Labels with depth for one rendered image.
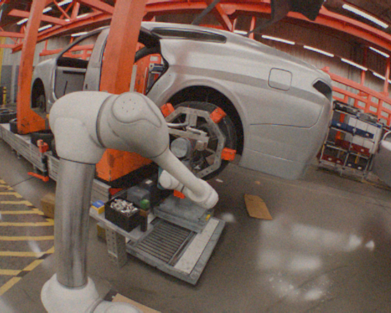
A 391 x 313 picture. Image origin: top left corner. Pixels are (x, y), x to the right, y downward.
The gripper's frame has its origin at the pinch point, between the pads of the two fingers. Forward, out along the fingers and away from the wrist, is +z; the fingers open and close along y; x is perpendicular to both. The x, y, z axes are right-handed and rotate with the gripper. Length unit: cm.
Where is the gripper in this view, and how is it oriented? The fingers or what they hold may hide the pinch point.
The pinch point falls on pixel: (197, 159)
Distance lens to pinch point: 126.6
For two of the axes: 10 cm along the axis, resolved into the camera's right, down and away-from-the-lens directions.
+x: 1.6, -9.4, -3.0
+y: 9.2, 2.6, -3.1
